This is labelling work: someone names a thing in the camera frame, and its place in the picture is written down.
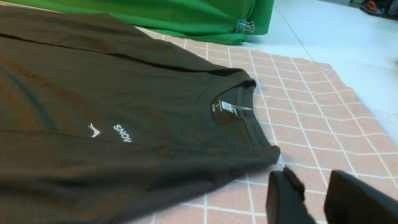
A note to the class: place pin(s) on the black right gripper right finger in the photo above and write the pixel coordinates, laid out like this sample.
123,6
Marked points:
352,201

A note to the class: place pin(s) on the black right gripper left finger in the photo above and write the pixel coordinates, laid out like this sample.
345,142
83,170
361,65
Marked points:
286,200

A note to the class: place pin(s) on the dark gray long-sleeve shirt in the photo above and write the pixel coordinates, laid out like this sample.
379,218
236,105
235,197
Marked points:
103,124

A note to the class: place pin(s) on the pink checkered table mat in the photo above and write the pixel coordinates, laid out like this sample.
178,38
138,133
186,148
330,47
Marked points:
319,123

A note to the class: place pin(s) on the silver binder clip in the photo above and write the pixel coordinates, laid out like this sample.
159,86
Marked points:
243,26

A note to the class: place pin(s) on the green backdrop cloth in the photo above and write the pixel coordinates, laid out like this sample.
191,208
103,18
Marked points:
212,21

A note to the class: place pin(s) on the orange and black background tool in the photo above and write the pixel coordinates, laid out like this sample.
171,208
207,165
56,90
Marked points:
381,8

